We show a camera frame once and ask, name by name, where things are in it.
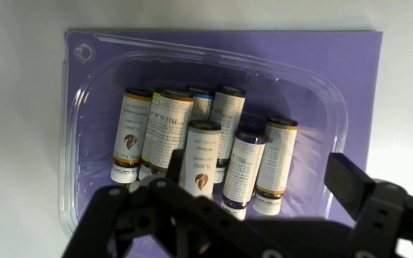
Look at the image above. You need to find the white tube dark blue cap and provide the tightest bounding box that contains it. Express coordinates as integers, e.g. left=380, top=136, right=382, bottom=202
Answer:
left=220, top=131, right=270, bottom=222

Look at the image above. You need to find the clear plastic box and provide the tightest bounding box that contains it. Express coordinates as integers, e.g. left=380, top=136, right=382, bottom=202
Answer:
left=58, top=32, right=350, bottom=237

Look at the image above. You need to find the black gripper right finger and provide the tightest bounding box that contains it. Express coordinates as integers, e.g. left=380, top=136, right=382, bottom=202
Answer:
left=323, top=151, right=413, bottom=258

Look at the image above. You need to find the white tube black cap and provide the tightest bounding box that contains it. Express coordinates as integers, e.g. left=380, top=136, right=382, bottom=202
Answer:
left=210, top=84, right=247, bottom=186
left=180, top=118, right=224, bottom=200

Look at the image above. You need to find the white tube light blue band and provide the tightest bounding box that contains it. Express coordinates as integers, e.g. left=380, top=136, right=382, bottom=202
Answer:
left=185, top=84, right=216, bottom=123

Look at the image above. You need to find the white tube yellow band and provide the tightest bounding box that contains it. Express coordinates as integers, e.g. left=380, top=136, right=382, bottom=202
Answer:
left=138, top=87, right=195, bottom=182

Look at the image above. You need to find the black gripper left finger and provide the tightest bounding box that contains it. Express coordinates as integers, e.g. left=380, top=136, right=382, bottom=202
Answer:
left=62, top=147, right=218, bottom=258

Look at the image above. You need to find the purple paper sheet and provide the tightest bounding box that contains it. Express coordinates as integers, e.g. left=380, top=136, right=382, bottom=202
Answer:
left=65, top=30, right=385, bottom=258

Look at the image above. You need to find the white tube brown cap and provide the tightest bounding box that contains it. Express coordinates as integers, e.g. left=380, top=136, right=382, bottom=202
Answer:
left=251, top=116, right=300, bottom=217
left=109, top=87, right=155, bottom=184

